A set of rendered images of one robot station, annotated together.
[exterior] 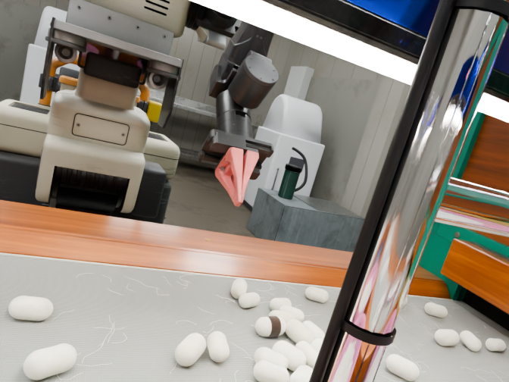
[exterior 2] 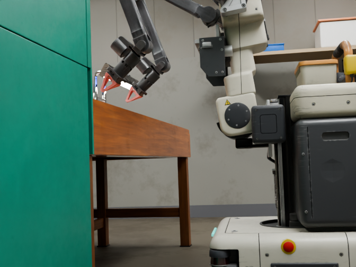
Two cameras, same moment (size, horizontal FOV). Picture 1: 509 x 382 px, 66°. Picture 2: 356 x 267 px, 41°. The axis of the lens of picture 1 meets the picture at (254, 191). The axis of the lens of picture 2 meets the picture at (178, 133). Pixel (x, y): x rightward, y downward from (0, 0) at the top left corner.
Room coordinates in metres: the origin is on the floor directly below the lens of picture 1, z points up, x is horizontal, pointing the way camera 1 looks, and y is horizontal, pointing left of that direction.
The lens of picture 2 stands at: (1.91, -1.39, 0.55)
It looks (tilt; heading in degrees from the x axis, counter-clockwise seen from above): 3 degrees up; 125
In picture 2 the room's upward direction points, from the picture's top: 2 degrees counter-clockwise
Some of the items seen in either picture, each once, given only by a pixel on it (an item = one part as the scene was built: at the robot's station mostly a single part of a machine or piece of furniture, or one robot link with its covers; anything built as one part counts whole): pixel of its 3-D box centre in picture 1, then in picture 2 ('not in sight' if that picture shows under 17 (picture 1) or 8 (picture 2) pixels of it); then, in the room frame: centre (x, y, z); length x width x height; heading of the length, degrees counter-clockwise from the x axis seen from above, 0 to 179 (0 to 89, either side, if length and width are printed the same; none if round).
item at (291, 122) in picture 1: (284, 157); not in sight; (4.21, -0.21, 0.63); 0.63 x 0.56 x 1.25; 27
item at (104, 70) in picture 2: not in sight; (123, 78); (-0.05, 0.82, 1.08); 0.62 x 0.08 x 0.07; 113
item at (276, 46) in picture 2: not in sight; (268, 51); (0.11, 2.64, 1.54); 0.27 x 0.19 x 0.09; 27
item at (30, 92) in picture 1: (59, 75); not in sight; (5.05, 2.79, 0.78); 0.85 x 0.70 x 1.55; 27
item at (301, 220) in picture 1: (307, 199); not in sight; (3.40, -0.47, 0.39); 0.82 x 0.65 x 0.79; 117
